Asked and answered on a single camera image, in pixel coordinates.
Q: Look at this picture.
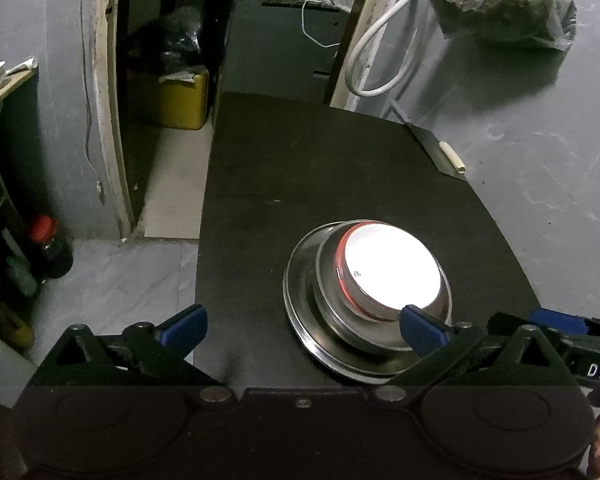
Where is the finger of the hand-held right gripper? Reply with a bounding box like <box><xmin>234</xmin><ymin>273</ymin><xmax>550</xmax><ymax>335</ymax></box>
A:
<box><xmin>487</xmin><ymin>312</ymin><xmax>578</xmax><ymax>361</ymax></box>
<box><xmin>529</xmin><ymin>308</ymin><xmax>600</xmax><ymax>337</ymax></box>

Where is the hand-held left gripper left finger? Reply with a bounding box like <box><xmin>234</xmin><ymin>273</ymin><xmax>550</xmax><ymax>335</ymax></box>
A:
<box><xmin>30</xmin><ymin>304</ymin><xmax>239</xmax><ymax>408</ymax></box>

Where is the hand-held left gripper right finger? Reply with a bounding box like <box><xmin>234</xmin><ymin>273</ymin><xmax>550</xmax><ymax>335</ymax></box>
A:
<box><xmin>370</xmin><ymin>305</ymin><xmax>581</xmax><ymax>408</ymax></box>

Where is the white red-rimmed ceramic bowl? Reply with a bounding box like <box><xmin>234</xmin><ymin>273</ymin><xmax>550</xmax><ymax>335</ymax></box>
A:
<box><xmin>335</xmin><ymin>222</ymin><xmax>444</xmax><ymax>322</ymax></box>

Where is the stainless steel bowl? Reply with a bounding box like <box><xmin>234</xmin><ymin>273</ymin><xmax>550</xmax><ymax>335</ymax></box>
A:
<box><xmin>315</xmin><ymin>219</ymin><xmax>454</xmax><ymax>351</ymax></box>

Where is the large stainless steel plate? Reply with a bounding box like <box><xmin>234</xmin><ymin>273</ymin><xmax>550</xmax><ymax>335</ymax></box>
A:
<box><xmin>283</xmin><ymin>219</ymin><xmax>454</xmax><ymax>386</ymax></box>

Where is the red-capped dark bottle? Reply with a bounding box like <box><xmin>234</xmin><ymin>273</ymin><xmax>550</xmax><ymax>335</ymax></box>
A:
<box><xmin>28</xmin><ymin>214</ymin><xmax>75</xmax><ymax>280</ymax></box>

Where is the green plastic bottle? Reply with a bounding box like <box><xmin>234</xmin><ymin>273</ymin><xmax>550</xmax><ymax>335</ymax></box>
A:
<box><xmin>4</xmin><ymin>254</ymin><xmax>39</xmax><ymax>299</ymax></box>

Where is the metal cleaver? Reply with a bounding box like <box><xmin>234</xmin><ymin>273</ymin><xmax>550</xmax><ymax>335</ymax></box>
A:
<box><xmin>389</xmin><ymin>99</ymin><xmax>469</xmax><ymax>179</ymax></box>

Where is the white plastic container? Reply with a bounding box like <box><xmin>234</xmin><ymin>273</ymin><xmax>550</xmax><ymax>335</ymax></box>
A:
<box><xmin>0</xmin><ymin>329</ymin><xmax>36</xmax><ymax>402</ymax></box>

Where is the yellow bin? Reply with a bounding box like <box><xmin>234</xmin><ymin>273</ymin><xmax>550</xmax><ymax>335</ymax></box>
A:
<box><xmin>151</xmin><ymin>67</ymin><xmax>211</xmax><ymax>131</ymax></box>

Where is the black garbage bag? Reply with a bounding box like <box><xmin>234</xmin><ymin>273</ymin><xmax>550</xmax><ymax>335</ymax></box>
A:
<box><xmin>129</xmin><ymin>6</ymin><xmax>204</xmax><ymax>79</ymax></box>

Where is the dark grey cabinet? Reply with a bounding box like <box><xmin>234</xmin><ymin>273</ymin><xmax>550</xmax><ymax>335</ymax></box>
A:
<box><xmin>224</xmin><ymin>0</ymin><xmax>352</xmax><ymax>107</ymax></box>

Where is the wooden shelf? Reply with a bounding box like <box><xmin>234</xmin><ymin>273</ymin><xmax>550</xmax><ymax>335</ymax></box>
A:
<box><xmin>0</xmin><ymin>67</ymin><xmax>37</xmax><ymax>122</ymax></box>

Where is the white spoon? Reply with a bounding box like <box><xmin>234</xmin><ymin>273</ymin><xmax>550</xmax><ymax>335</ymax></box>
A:
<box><xmin>3</xmin><ymin>57</ymin><xmax>40</xmax><ymax>76</ymax></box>

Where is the plastic bag of greens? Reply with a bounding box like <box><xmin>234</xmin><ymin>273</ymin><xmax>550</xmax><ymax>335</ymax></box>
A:
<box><xmin>427</xmin><ymin>0</ymin><xmax>579</xmax><ymax>54</ymax></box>

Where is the white hose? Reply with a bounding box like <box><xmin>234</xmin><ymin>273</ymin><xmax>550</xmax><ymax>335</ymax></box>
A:
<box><xmin>343</xmin><ymin>0</ymin><xmax>434</xmax><ymax>99</ymax></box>

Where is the thin white cable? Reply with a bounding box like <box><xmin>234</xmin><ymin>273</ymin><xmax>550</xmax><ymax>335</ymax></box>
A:
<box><xmin>301</xmin><ymin>0</ymin><xmax>341</xmax><ymax>49</ymax></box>

